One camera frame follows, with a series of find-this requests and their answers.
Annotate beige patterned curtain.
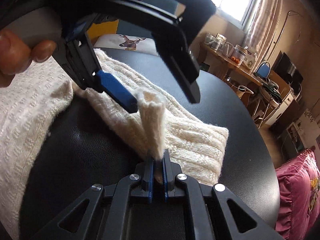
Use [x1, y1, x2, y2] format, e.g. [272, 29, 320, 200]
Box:
[244, 0, 283, 61]

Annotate black television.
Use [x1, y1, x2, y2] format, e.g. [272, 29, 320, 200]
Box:
[272, 52, 303, 95]

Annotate pink ruffled bedding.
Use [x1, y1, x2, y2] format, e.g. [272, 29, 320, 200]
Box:
[276, 149, 319, 239]

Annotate person's left hand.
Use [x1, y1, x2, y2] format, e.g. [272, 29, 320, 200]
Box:
[0, 29, 57, 88]

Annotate glass jars on table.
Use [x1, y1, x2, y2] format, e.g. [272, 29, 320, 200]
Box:
[204, 33, 257, 69]

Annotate cream knitted sweater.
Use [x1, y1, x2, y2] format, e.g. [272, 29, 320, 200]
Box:
[1, 49, 229, 239]

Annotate blue folding chair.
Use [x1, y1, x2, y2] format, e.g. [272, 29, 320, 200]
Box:
[254, 61, 271, 79]

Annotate wooden side table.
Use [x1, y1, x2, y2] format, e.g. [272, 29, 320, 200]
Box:
[197, 42, 262, 87]

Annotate white deer print cushion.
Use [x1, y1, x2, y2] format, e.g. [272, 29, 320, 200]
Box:
[94, 34, 158, 56]

